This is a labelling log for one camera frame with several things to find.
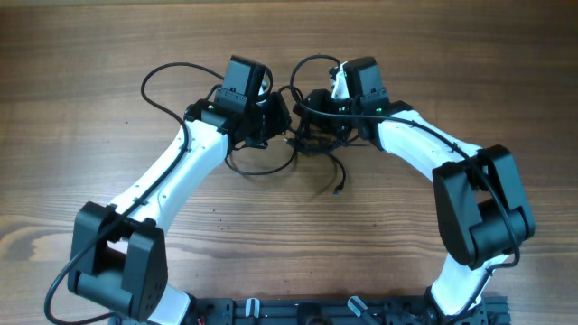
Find left camera cable black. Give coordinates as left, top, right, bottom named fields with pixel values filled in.
left=43, top=66, right=229, bottom=324

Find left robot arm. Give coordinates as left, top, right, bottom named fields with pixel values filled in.
left=44, top=56, right=289, bottom=324

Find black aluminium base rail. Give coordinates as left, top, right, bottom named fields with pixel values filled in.
left=189, top=295, right=511, bottom=325

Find camera cable black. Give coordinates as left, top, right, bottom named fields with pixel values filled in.
left=43, top=66, right=229, bottom=324
left=288, top=54, right=521, bottom=325

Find right camera cable black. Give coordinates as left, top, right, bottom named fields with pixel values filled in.
left=288, top=54, right=521, bottom=325

